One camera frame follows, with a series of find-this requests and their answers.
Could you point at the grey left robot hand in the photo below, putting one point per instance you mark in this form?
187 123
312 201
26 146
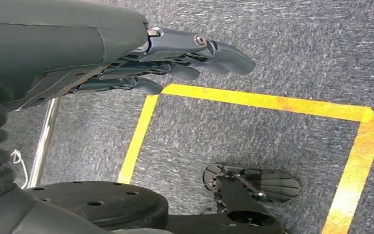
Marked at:
61 42

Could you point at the stainless steel workbench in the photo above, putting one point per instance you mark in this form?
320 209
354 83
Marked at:
45 135

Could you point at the black robot leg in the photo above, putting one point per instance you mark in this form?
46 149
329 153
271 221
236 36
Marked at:
109 206

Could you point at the yellow floor tape square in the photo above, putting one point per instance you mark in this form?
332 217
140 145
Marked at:
238 97

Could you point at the black robot foot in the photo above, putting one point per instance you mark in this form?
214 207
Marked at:
271 184

